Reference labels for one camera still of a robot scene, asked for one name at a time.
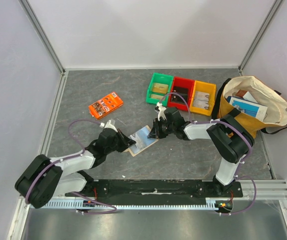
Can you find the orange snack box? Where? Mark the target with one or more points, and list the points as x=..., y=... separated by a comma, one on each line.
x=105, y=106

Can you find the white slotted cable duct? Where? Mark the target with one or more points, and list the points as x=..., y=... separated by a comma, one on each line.
x=82, y=204

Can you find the white vip card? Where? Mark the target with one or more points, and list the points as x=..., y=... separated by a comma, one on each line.
x=201, y=104
x=202, y=96

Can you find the black card in red bin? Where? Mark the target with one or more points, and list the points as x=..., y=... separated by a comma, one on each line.
x=181, y=90

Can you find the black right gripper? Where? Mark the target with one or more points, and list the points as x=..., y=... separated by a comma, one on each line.
x=158, y=128

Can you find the red plastic bin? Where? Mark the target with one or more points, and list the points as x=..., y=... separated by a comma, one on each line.
x=182, y=82

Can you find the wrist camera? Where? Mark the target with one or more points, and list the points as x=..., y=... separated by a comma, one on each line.
x=109, y=124
x=160, y=109

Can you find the gold card in green bin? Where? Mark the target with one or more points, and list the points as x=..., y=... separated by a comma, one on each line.
x=160, y=88

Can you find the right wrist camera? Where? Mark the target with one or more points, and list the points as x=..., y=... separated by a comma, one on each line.
x=160, y=109

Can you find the yellow plastic bin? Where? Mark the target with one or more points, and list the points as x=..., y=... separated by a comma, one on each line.
x=204, y=87

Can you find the brown box in bag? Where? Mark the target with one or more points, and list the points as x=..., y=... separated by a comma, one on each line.
x=241, y=93

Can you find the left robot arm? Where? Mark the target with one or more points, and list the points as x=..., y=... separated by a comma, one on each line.
x=47, y=177

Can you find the blue white box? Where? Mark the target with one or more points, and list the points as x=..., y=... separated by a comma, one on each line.
x=252, y=109

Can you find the yellow canvas tote bag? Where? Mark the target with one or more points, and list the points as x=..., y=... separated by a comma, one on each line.
x=276, y=118

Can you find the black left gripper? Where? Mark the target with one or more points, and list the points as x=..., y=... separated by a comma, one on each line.
x=125, y=141

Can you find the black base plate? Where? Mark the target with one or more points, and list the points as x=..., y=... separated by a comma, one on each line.
x=157, y=190

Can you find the beige card holder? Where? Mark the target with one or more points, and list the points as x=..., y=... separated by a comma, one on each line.
x=136, y=153

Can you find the green plastic bin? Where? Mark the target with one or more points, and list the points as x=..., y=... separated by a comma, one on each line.
x=160, y=78

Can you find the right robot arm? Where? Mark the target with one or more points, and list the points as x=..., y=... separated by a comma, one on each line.
x=230, y=138

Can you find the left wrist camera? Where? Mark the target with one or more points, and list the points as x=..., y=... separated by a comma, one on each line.
x=109, y=124

